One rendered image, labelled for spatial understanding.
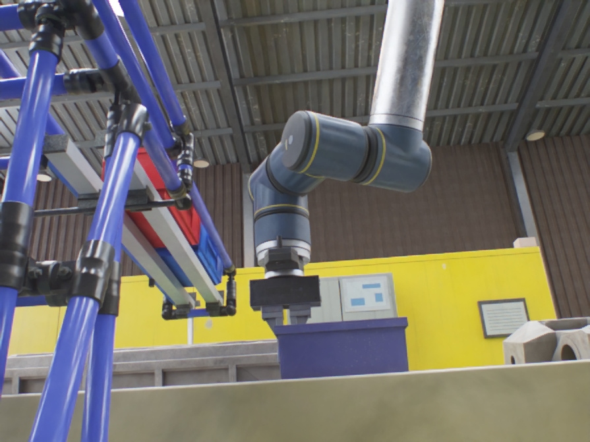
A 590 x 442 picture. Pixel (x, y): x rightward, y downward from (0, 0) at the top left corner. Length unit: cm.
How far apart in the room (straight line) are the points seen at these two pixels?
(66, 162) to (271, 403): 56
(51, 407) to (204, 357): 78
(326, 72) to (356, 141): 1152
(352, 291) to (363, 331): 266
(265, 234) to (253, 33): 1086
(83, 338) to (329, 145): 53
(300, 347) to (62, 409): 37
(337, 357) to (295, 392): 8
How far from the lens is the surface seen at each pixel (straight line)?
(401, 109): 95
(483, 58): 1308
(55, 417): 46
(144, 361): 125
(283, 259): 88
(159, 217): 113
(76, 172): 102
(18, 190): 55
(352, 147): 88
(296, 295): 93
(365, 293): 340
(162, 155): 87
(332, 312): 337
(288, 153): 89
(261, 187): 98
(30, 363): 137
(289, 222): 94
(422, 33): 99
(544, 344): 153
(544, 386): 77
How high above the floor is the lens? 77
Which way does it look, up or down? 22 degrees up
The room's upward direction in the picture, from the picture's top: 3 degrees counter-clockwise
